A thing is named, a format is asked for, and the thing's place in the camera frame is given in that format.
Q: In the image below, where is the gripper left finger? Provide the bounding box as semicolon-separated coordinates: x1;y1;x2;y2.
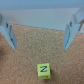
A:
0;13;17;51

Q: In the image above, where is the yellow block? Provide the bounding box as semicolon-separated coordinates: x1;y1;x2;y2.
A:
36;62;52;80

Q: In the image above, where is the white cabinet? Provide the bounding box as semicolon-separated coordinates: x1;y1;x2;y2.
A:
0;0;84;32

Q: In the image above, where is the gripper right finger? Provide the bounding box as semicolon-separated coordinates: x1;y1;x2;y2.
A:
62;12;84;50

